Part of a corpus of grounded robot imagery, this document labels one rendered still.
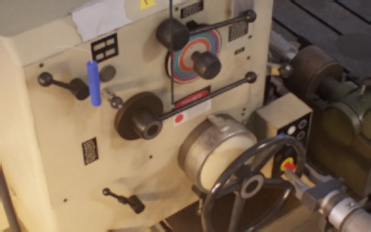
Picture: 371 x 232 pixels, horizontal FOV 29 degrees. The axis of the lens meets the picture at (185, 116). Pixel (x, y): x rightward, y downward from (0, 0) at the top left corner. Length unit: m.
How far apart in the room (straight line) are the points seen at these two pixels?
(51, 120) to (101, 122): 0.15
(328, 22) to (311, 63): 0.74
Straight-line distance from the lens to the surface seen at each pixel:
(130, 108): 1.84
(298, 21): 3.19
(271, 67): 2.21
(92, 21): 1.68
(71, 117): 1.77
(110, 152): 1.93
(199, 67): 1.82
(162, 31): 1.74
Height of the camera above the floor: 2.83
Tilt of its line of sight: 43 degrees down
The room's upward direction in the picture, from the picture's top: straight up
